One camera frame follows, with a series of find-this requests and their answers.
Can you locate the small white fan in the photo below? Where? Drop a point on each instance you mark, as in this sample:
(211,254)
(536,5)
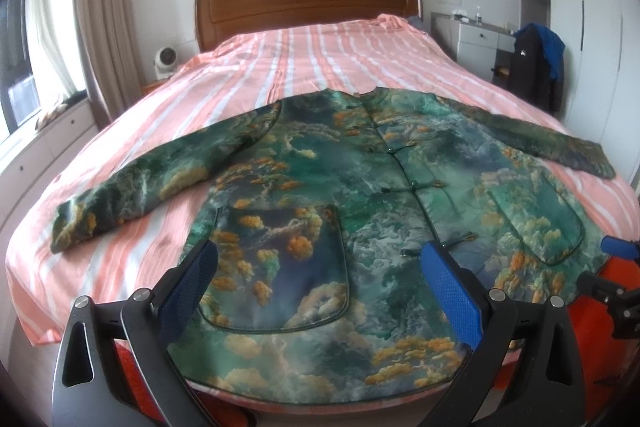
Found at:
(164,59)

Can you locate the white dresser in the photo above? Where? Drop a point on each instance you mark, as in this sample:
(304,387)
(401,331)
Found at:
(475,39)

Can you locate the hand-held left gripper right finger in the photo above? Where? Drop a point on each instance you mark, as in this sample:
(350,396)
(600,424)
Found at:
(450,292)

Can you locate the blue garment on chair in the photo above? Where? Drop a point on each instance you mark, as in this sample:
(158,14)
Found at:
(552,52)

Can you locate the white wardrobe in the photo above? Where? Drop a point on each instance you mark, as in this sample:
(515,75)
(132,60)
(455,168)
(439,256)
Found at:
(595,32)

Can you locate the patterned cushion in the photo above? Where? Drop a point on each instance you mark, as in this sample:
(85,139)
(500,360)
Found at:
(50,113)

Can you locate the black garment on chair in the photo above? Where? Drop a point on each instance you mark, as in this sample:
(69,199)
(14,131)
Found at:
(530,67)

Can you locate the wooden headboard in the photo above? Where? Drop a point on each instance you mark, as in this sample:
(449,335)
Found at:
(300,2)

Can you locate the pink striped bed sheet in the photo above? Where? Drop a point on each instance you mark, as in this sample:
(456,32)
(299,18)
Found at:
(300,57)

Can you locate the brown curtain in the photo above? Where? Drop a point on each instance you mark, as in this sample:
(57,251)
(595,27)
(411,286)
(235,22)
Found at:
(105,7)

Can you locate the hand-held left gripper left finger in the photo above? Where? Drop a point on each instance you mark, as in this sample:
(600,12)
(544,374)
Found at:
(192,279)

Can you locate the white sheer curtain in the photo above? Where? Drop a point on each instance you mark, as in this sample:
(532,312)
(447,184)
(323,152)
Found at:
(50,32)

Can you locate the window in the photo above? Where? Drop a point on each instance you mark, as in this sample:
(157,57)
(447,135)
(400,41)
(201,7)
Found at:
(15,57)

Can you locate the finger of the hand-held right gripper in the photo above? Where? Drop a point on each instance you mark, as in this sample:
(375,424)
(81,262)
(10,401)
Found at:
(622,248)
(612,302)

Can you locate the white window bench cabinet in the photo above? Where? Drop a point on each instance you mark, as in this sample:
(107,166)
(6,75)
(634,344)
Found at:
(45,147)

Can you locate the small bottle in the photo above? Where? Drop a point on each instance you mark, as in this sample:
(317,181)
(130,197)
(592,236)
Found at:
(479,14)

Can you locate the green cloud print jacket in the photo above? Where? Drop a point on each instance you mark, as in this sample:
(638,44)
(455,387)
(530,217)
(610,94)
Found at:
(350,187)

